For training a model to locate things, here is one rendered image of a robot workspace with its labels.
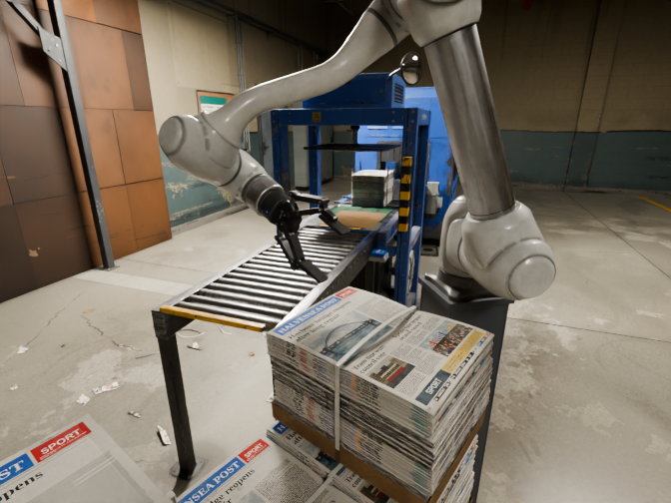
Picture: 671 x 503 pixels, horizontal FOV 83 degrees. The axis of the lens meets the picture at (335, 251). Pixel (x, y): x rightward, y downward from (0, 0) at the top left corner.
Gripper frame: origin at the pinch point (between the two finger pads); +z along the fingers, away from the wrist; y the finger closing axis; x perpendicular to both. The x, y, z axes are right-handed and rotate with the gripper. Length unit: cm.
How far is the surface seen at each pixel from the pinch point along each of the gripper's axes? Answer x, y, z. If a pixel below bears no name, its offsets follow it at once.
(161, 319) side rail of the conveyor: 3, 74, -52
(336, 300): -4.1, 12.4, 4.5
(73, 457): 52, 11, 6
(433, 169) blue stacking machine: -363, 87, -117
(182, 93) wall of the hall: -237, 148, -434
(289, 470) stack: 22.1, 29.2, 23.1
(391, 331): -0.8, 5.0, 19.9
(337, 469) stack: 16.1, 25.7, 29.6
